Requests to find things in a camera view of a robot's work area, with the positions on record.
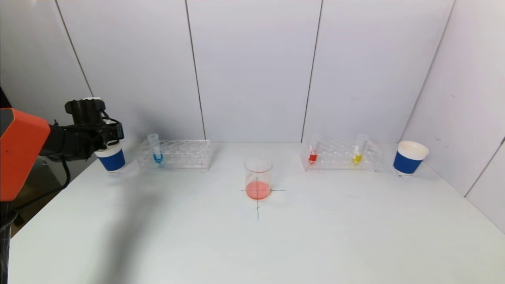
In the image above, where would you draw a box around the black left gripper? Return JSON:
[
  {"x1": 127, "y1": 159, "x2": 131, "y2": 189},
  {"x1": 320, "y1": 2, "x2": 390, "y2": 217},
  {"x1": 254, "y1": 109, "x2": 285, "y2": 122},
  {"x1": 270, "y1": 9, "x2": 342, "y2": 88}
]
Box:
[{"x1": 92, "y1": 121, "x2": 125, "y2": 150}]

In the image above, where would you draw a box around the blue sleeve white paper cup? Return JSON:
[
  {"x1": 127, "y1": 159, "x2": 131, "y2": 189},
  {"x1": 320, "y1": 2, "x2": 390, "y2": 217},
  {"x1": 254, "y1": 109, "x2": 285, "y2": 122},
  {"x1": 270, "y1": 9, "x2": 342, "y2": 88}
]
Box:
[
  {"x1": 393, "y1": 140, "x2": 430, "y2": 176},
  {"x1": 95, "y1": 140, "x2": 127, "y2": 174}
]

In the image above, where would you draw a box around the test tube with yellow pigment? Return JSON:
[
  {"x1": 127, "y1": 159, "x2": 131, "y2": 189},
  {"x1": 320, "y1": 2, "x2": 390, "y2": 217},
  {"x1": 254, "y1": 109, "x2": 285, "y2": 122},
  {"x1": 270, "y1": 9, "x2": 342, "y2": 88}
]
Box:
[{"x1": 350, "y1": 134, "x2": 369, "y2": 166}]

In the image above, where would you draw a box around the test tube with blue pigment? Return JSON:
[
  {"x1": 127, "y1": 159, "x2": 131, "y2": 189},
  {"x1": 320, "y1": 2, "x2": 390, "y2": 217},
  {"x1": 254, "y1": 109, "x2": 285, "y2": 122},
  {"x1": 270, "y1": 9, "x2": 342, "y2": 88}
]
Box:
[{"x1": 147, "y1": 133, "x2": 164, "y2": 165}]

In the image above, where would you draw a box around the clear acrylic test tube rack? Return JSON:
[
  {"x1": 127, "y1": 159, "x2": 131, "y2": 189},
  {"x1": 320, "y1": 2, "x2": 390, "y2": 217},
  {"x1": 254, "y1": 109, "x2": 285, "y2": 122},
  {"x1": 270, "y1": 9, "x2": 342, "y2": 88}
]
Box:
[
  {"x1": 136, "y1": 139, "x2": 214, "y2": 171},
  {"x1": 300, "y1": 139, "x2": 382, "y2": 172}
]

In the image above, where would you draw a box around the clear glass beaker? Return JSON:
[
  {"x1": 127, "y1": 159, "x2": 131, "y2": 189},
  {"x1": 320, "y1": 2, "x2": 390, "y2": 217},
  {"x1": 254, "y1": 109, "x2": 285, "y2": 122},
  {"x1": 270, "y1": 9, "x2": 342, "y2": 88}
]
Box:
[{"x1": 243, "y1": 156, "x2": 274, "y2": 201}]

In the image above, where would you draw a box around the test tube with red pigment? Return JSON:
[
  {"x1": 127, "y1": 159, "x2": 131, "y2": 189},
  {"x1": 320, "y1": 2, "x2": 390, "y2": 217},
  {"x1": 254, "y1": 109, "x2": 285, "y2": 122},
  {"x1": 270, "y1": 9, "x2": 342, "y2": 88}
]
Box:
[{"x1": 307, "y1": 133, "x2": 321, "y2": 165}]

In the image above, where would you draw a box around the black plastic wrapped robot torso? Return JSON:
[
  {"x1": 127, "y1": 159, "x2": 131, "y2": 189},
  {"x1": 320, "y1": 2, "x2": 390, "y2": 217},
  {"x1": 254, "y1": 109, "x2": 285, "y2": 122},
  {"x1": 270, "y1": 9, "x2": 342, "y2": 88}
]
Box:
[{"x1": 0, "y1": 200, "x2": 19, "y2": 284}]

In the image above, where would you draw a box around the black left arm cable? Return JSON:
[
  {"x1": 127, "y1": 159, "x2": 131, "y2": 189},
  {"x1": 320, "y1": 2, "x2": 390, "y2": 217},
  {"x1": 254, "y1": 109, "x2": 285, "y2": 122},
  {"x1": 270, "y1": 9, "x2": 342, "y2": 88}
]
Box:
[{"x1": 15, "y1": 157, "x2": 72, "y2": 211}]

